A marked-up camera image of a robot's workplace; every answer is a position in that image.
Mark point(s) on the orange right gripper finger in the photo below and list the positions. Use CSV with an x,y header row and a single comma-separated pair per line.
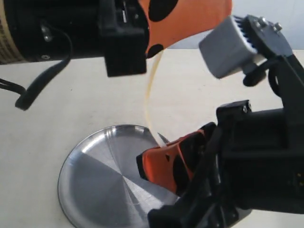
x,y
173,166

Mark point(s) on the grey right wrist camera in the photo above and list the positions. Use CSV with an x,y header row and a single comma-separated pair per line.
x,y
227,49

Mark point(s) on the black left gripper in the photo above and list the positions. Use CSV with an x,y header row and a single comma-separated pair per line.
x,y
113,29

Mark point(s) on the black right camera bracket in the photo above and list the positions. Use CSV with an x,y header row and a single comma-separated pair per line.
x,y
283,70

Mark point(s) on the white backdrop cloth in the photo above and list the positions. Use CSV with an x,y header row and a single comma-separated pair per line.
x,y
288,14

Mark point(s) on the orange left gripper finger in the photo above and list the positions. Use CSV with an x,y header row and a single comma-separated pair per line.
x,y
170,21

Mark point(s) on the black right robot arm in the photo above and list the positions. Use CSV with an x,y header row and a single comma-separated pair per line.
x,y
224,170

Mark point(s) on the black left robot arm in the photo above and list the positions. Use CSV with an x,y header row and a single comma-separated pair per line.
x,y
22,37

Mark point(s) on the round stainless steel plate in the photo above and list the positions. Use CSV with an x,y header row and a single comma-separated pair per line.
x,y
99,185

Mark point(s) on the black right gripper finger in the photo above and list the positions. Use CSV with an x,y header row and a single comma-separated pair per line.
x,y
201,197

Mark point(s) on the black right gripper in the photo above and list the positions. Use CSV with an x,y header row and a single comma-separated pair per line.
x,y
260,163

